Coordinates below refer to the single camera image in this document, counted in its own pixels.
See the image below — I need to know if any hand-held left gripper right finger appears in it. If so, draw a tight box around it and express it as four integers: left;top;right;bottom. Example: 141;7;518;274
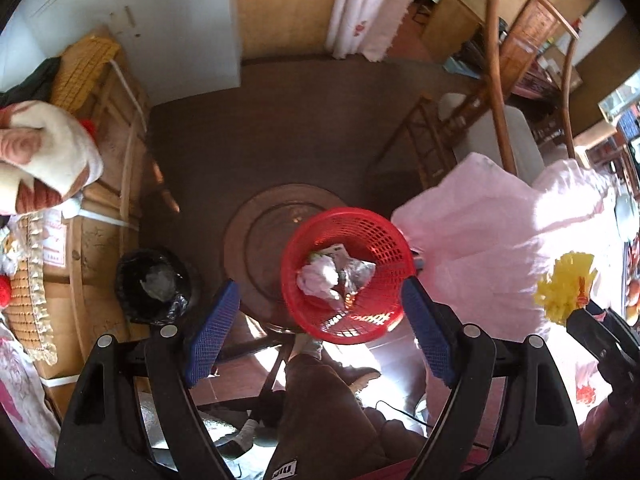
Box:
401;277;586;480

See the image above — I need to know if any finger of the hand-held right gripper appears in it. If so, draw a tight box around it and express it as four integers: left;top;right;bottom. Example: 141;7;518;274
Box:
566;307;626;362

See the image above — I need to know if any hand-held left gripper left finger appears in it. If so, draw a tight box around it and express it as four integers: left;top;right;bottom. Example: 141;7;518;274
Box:
54;280;241;480

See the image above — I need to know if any yellow paper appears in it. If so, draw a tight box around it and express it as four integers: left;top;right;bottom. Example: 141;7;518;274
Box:
533;252;599;324

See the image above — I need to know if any red plastic mesh basket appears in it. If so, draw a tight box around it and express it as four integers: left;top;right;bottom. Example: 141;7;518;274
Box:
280;206;417;345

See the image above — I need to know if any black trash bin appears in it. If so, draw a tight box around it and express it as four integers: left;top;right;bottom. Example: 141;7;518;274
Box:
115;247;194;326

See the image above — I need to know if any clear crumpled plastic bag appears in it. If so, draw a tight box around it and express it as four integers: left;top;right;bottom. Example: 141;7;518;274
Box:
144;266;179;302

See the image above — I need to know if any clear plastic wrapper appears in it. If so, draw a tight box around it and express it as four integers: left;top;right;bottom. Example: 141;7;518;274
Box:
340;257;377;294

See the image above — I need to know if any round wooden stool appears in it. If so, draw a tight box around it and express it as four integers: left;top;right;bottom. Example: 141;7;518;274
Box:
223;185;351;413

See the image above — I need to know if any pink crumpled tissue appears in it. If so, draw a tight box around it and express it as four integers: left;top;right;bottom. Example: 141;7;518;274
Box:
296;255;342;299

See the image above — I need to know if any pink tablecloth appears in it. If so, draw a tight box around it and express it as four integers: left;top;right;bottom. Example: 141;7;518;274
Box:
390;152;640;433

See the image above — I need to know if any white plate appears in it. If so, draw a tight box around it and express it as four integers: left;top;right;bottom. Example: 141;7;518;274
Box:
615;192;639;242

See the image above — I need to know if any white paper card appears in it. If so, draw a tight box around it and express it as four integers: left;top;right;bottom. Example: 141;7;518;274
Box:
312;243;349;262

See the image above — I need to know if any person's leg in brown trousers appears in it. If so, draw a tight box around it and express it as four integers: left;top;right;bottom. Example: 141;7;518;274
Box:
272;335;427;480

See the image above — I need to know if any large wooden crate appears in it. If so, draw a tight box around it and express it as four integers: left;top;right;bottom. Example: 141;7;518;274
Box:
42;35;152;413

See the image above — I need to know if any lace trimmed mat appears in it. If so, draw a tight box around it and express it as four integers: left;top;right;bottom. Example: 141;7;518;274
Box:
9;210;59;367

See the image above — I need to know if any pink floral cloth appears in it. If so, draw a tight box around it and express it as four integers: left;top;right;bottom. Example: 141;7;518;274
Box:
0;320;62;467

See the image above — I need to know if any white chair cushion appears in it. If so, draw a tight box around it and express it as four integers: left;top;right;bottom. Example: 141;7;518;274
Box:
440;92;546;182

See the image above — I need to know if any wooden bamboo chair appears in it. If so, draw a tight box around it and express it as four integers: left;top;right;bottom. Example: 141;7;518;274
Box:
367;0;584;192

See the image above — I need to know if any cardboard box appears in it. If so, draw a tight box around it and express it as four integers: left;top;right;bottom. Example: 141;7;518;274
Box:
542;45;584;92

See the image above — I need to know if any yellow bamboo mat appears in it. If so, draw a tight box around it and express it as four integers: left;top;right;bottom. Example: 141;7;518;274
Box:
50;35;122;112

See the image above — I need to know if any dark cloth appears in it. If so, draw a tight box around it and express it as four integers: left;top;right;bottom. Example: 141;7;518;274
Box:
0;57;62;109

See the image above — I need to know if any brown wooden cupboard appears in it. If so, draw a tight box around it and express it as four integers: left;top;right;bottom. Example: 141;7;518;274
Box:
500;0;572;92

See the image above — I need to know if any white cabinet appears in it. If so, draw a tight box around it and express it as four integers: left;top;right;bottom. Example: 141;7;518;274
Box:
0;0;242;107

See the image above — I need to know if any low wooden table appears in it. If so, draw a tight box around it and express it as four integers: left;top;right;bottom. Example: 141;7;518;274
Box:
422;0;484;64

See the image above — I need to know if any white floral curtain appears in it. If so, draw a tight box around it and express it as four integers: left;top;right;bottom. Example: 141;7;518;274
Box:
327;0;434;64

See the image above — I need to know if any black floor cable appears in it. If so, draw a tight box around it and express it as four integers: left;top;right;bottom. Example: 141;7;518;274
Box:
375;400;432;427

